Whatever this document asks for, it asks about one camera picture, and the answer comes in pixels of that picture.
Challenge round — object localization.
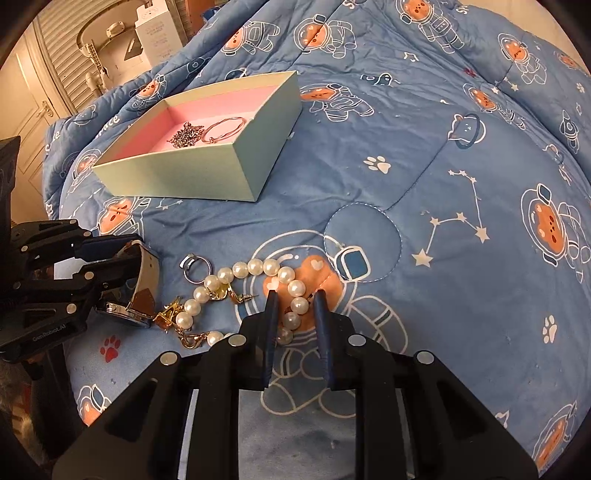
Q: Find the silver ring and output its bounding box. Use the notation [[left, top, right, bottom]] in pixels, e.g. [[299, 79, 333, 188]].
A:
[[180, 254, 213, 284]]

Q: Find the gold stud earring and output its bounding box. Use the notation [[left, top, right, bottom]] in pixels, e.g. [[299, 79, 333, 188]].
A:
[[205, 282, 259, 305]]

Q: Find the white curved frame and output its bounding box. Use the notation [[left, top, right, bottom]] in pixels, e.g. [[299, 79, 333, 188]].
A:
[[76, 18, 139, 95]]

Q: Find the small white carton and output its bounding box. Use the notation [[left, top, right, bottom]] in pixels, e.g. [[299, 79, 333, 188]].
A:
[[108, 34, 154, 81]]

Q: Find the silver chain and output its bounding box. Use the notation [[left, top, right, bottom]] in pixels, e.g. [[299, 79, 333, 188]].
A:
[[167, 121, 204, 149]]

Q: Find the white louvered cabinet door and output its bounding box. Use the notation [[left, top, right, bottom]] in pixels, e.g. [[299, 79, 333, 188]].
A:
[[31, 18, 100, 116]]

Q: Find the silver bangle with gold charm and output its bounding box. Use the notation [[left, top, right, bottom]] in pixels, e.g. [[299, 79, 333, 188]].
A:
[[203, 117, 247, 145]]

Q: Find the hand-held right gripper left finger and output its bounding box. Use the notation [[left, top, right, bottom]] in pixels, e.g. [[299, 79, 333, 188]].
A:
[[52, 292, 280, 480]]

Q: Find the silver watch with brown strap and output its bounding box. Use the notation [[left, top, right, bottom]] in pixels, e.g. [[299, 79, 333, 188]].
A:
[[95, 239, 161, 329]]

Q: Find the tall white carton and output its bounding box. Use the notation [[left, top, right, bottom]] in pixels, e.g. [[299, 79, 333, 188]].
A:
[[135, 0, 186, 68]]

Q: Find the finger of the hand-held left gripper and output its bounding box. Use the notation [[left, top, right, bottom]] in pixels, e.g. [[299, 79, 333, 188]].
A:
[[15, 257, 140, 320], [13, 220, 146, 274]]

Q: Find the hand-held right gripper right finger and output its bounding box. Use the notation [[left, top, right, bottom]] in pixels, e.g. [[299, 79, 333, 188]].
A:
[[314, 290, 539, 480]]

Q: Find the gold ring with amber stone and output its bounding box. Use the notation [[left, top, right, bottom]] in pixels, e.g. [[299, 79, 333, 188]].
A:
[[154, 298, 185, 333]]

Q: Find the green box with pink lining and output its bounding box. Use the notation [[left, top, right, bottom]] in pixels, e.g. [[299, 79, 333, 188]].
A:
[[92, 70, 303, 202]]

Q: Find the pearl bracelet with gold clasp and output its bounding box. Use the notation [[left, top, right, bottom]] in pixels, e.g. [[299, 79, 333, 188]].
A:
[[178, 258, 310, 349]]

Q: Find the cream door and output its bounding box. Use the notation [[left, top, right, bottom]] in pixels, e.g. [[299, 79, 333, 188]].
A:
[[11, 46, 52, 126]]

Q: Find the blue printed blanket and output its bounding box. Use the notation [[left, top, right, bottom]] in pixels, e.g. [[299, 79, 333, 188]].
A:
[[41, 0, 591, 480]]

